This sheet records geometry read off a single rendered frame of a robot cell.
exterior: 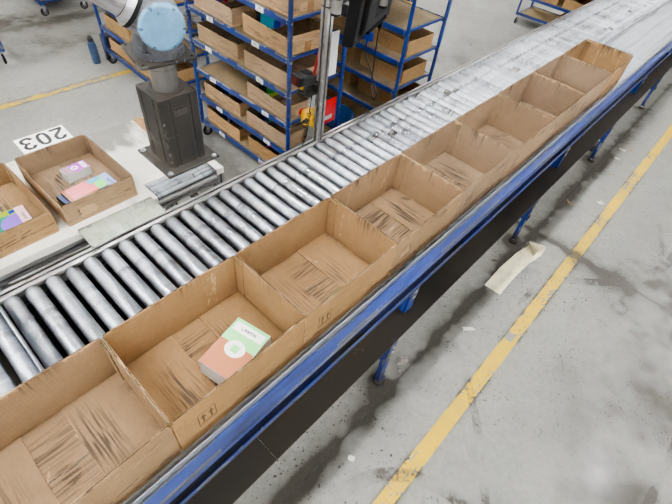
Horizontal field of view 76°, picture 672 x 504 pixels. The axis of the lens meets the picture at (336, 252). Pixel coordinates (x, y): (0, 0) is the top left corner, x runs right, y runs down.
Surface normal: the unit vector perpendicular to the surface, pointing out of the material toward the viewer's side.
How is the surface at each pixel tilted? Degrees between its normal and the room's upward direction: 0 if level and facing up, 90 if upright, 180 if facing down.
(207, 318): 1
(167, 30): 94
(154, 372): 1
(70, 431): 0
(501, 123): 89
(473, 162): 89
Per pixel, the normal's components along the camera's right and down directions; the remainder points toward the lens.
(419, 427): 0.10, -0.67
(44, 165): 0.75, 0.52
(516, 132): -0.69, 0.47
